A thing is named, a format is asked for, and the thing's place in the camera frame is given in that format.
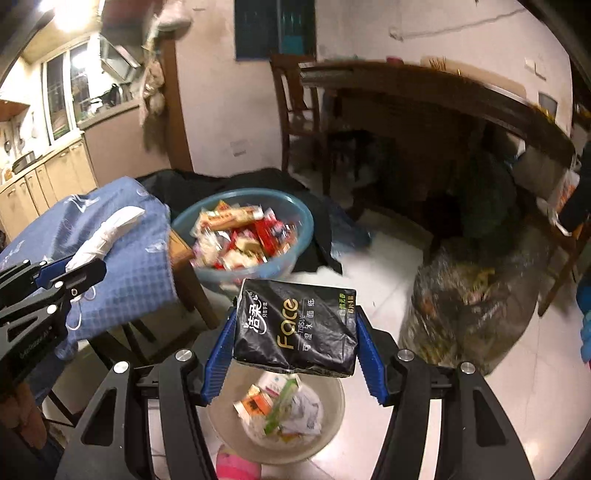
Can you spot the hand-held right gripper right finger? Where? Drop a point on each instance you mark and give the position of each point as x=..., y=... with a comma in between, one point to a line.
x=371, y=364

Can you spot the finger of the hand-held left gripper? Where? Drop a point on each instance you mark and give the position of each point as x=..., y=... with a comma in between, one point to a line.
x=83, y=279
x=48, y=273

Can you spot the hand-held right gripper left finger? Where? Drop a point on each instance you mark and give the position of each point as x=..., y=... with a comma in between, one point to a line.
x=219, y=364

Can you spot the white medicine box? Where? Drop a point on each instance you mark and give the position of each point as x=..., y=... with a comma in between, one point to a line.
x=270, y=382

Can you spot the white plastic bucket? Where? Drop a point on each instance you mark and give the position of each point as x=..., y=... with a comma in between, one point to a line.
x=332, y=406

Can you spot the green and white box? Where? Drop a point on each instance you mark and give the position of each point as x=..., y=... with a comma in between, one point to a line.
x=280, y=406

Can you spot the white paper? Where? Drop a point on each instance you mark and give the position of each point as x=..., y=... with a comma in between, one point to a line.
x=307, y=410

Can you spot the black tissue packet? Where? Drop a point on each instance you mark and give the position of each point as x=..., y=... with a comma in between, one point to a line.
x=295, y=332

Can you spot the clear bag of trash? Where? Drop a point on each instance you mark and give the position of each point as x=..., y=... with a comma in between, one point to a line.
x=461, y=314

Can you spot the person's left hand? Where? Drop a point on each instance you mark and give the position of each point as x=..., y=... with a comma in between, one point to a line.
x=27, y=417

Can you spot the blue checked star tablecloth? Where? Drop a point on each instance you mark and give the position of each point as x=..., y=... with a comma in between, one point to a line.
x=129, y=277

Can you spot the brown wooden table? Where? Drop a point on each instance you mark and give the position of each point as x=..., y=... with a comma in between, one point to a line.
x=189, y=281

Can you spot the beige base cabinets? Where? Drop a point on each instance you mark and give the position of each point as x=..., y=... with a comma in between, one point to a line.
x=51, y=184

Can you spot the pink plastic item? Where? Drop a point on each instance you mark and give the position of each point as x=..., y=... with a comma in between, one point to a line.
x=238, y=464

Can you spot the blue plastic basin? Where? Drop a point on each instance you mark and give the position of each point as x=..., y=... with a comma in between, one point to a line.
x=286, y=267

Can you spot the pile of snack packets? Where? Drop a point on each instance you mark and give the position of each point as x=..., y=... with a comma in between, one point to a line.
x=240, y=235

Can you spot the blue plastic bag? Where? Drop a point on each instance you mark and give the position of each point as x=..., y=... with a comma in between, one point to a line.
x=351, y=230

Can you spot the black jacket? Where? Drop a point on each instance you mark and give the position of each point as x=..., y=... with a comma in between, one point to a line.
x=318, y=221

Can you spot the kitchen window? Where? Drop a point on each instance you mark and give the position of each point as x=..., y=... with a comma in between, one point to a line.
x=64, y=92

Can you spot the dark green bag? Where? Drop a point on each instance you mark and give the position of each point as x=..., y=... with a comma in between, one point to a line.
x=489, y=198

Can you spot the hanging kitchen cloths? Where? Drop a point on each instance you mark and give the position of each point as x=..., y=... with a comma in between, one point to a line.
x=152, y=87

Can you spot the steel range hood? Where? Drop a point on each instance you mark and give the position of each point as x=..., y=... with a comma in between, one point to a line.
x=120, y=57

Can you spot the dark wooden chair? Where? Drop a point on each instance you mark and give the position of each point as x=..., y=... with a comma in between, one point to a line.
x=295, y=124

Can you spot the square ceiling light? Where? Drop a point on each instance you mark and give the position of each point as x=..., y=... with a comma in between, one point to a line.
x=48, y=5

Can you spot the white hanging plastic bag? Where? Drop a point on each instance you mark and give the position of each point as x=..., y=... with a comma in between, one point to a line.
x=173, y=14

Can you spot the dark wooden dining table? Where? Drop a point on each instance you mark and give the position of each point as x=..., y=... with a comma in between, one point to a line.
x=438, y=90

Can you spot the dark blue window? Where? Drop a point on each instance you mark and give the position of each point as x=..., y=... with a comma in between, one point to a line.
x=272, y=27

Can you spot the white wall socket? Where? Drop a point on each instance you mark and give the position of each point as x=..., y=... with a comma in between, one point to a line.
x=238, y=148

